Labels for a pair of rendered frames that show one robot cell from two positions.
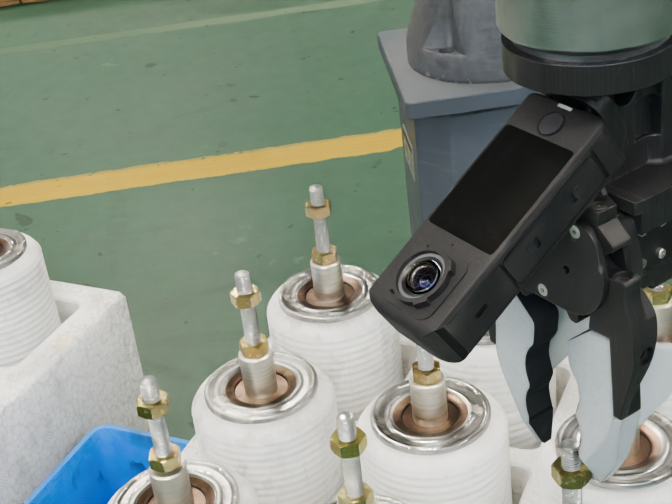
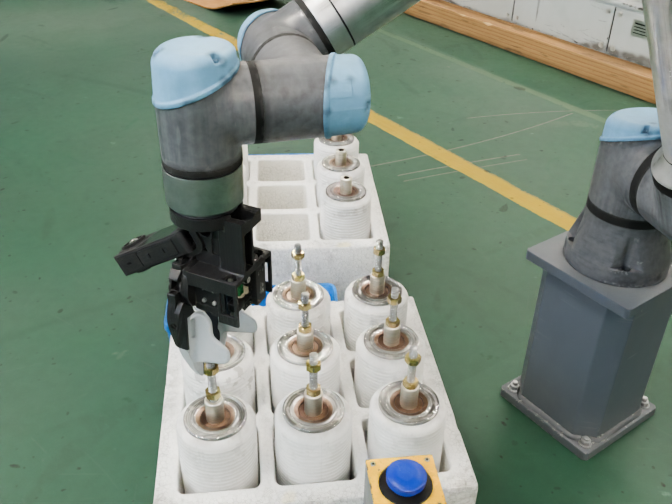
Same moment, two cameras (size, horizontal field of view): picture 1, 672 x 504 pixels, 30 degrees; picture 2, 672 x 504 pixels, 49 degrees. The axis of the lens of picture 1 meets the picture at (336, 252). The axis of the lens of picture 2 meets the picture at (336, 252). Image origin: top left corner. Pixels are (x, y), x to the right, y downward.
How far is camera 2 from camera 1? 0.76 m
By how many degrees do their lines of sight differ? 48
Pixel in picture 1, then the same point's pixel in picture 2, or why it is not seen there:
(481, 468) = (288, 375)
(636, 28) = (172, 203)
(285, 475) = (274, 328)
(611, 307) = (172, 300)
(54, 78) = not seen: hidden behind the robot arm
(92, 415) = (346, 281)
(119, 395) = not seen: hidden behind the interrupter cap
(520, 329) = not seen: hidden behind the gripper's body
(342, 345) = (352, 309)
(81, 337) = (352, 248)
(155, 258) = (513, 260)
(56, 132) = (581, 183)
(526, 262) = (146, 260)
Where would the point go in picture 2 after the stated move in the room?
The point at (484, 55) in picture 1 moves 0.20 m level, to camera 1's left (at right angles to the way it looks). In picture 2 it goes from (577, 252) to (483, 195)
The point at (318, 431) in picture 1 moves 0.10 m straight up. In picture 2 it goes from (290, 323) to (289, 265)
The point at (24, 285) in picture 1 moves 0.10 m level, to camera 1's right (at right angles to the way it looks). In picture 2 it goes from (343, 213) to (375, 238)
